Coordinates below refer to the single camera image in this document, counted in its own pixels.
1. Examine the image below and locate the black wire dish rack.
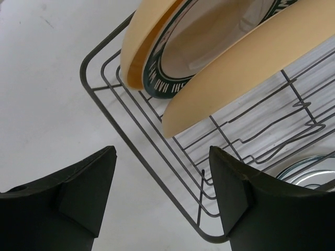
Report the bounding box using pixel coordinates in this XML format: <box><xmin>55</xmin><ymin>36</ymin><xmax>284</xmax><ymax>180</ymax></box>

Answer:
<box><xmin>80</xmin><ymin>18</ymin><xmax>334</xmax><ymax>244</ymax></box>

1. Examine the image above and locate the white plate with flower pattern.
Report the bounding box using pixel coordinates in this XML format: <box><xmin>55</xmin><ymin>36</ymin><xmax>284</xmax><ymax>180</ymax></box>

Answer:
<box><xmin>276</xmin><ymin>153</ymin><xmax>334</xmax><ymax>190</ymax></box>

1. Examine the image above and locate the yellow plate with green rim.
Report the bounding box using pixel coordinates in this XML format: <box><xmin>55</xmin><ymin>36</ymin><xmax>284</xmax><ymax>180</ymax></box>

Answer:
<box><xmin>142</xmin><ymin>0</ymin><xmax>294</xmax><ymax>99</ymax></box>

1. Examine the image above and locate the yellow rear plate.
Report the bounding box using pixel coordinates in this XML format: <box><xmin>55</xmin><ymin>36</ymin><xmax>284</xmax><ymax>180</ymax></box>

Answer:
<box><xmin>120</xmin><ymin>0</ymin><xmax>182</xmax><ymax>90</ymax></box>

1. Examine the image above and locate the cream yellow bowl plate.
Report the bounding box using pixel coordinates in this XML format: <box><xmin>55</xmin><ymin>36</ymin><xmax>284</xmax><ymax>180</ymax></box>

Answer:
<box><xmin>162</xmin><ymin>0</ymin><xmax>334</xmax><ymax>138</ymax></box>

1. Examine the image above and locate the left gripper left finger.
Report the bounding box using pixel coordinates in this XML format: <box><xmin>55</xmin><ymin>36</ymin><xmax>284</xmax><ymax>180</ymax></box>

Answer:
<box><xmin>1</xmin><ymin>146</ymin><xmax>117</xmax><ymax>250</ymax></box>

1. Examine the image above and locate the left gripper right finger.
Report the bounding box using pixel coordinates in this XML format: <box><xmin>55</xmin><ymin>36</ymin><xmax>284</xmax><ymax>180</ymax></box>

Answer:
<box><xmin>209</xmin><ymin>146</ymin><xmax>334</xmax><ymax>250</ymax></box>

